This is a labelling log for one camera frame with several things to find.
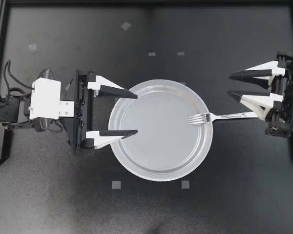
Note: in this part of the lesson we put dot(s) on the white round plate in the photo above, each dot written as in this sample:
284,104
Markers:
158,146

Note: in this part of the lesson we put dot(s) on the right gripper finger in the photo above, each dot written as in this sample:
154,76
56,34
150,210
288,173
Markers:
256,73
254,96

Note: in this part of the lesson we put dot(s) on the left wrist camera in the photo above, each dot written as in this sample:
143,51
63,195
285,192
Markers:
46,97

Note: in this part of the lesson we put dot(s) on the silver metal fork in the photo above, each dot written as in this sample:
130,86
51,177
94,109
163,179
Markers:
224,116

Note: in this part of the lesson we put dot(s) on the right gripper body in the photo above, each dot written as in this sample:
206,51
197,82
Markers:
289,107

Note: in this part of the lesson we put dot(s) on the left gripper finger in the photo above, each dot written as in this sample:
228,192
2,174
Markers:
112,90
107,136

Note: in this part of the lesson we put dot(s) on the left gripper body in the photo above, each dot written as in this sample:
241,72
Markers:
81,109

